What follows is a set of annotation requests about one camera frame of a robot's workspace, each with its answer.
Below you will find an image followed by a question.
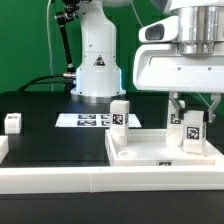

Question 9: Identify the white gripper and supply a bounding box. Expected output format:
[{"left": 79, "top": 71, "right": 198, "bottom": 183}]
[{"left": 133, "top": 43, "right": 224, "bottom": 123}]

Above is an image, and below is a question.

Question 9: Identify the white square table top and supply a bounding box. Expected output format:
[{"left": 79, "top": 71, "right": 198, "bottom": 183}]
[{"left": 105, "top": 129, "right": 224, "bottom": 166}]

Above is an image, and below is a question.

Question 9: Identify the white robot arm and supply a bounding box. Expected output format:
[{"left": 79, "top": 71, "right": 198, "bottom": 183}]
[{"left": 62, "top": 0, "right": 224, "bottom": 121}]

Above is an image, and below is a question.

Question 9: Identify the white fiducial marker sheet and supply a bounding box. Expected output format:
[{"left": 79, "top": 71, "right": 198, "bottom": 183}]
[{"left": 55, "top": 113, "right": 142, "bottom": 129}]

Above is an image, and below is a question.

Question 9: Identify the white U-shaped workspace fence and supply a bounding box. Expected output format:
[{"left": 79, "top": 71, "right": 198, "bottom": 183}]
[{"left": 0, "top": 136, "right": 224, "bottom": 194}]

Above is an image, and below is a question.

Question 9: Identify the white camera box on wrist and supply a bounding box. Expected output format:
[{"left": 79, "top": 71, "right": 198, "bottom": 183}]
[{"left": 139, "top": 16, "right": 179, "bottom": 43}]

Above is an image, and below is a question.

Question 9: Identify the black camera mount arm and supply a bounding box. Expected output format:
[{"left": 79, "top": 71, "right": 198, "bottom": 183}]
[{"left": 55, "top": 0, "right": 80, "bottom": 87}]

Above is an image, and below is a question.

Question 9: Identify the grey thin cable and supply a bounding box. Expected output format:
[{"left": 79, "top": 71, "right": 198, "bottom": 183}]
[{"left": 46, "top": 0, "right": 56, "bottom": 92}]

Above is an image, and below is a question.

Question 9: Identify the black cable bundle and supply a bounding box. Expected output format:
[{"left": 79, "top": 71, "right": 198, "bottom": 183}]
[{"left": 18, "top": 73, "right": 77, "bottom": 93}]

